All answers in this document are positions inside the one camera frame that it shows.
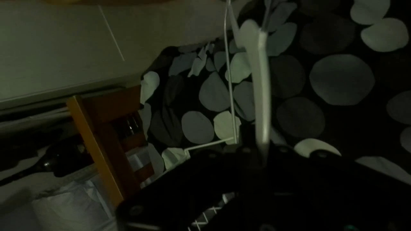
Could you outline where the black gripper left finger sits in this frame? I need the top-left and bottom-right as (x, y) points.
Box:
(114, 145), (259, 231)

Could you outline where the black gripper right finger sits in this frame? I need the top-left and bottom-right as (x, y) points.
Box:
(255, 144), (411, 231)

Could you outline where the white cord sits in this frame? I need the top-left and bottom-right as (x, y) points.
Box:
(232, 0), (274, 164)

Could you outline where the black duvet with grey spots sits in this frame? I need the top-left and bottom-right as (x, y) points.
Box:
(138, 0), (411, 185)

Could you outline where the clear plastic bag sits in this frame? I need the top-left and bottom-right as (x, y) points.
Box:
(29, 175), (118, 231)

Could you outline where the black clutter under bed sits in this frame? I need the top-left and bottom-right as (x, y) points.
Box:
(0, 135), (93, 186)

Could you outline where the wooden bunk bed frame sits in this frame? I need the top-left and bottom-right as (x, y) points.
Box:
(65, 83), (156, 209)

